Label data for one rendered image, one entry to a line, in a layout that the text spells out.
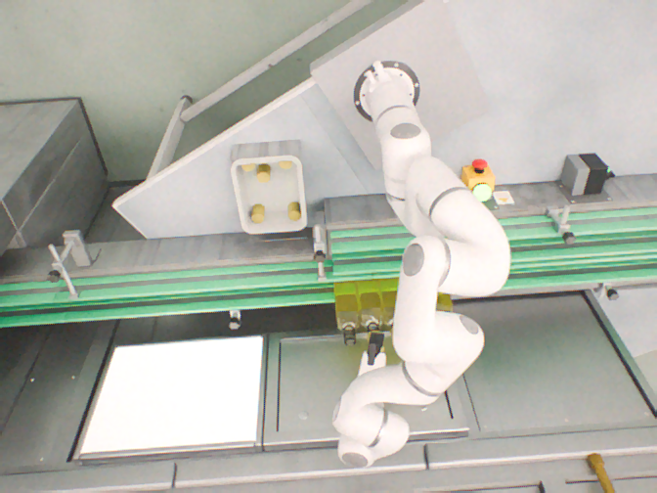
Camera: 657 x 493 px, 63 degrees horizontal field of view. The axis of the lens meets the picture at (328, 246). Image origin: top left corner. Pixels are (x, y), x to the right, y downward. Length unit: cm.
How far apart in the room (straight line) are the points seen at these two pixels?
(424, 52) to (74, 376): 121
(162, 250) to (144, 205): 13
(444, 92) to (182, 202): 75
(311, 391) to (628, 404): 76
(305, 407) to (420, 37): 89
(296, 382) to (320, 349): 12
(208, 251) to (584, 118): 104
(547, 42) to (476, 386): 84
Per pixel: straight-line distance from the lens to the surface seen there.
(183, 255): 153
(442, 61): 132
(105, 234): 210
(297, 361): 144
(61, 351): 173
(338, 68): 128
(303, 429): 131
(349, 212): 143
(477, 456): 130
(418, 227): 102
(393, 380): 95
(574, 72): 149
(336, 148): 142
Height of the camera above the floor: 200
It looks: 51 degrees down
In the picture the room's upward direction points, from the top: 176 degrees clockwise
